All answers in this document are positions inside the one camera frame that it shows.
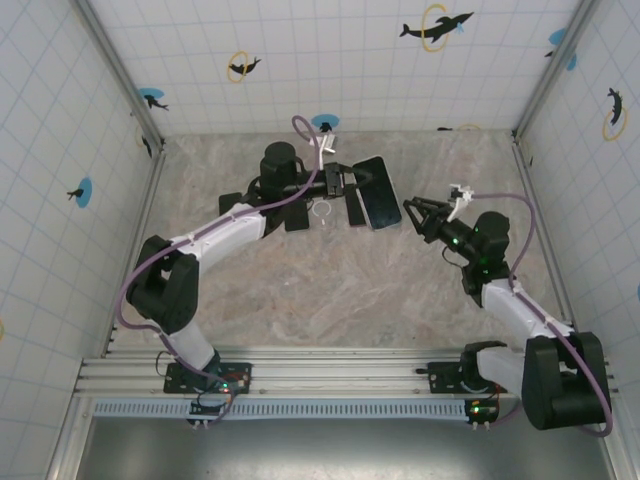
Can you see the blue circle penguin sticker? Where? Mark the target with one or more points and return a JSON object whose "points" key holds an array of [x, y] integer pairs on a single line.
{"points": [[325, 120]]}

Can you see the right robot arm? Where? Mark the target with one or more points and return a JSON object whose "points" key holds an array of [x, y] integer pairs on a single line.
{"points": [[565, 390]]}

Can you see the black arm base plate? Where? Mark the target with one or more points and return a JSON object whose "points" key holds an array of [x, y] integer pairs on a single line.
{"points": [[180, 380], [442, 377]]}

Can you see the aluminium rail beam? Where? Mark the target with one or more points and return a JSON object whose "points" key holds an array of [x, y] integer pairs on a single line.
{"points": [[340, 372]]}

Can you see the aluminium side rail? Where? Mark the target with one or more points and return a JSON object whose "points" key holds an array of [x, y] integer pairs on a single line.
{"points": [[137, 240], [547, 240]]}

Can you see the aluminium frame post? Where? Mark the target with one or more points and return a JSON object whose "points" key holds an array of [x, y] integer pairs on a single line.
{"points": [[117, 70], [555, 70], [612, 440], [67, 445]]}

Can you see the blue oval fish sticker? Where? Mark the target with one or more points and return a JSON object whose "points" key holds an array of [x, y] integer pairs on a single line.
{"points": [[86, 192]]}

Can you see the blue circle shark sticker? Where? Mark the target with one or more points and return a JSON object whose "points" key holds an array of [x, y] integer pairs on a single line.
{"points": [[150, 94]]}

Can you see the small controller board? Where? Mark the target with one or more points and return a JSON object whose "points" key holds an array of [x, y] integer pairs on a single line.
{"points": [[481, 411], [212, 407]]}

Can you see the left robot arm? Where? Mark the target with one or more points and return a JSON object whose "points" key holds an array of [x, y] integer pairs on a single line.
{"points": [[225, 232]]}

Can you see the grey metal panel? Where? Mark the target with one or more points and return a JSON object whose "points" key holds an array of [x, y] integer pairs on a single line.
{"points": [[350, 450]]}

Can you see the blue blob sticker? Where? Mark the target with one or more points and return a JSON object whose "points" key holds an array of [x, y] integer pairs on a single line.
{"points": [[557, 36]]}

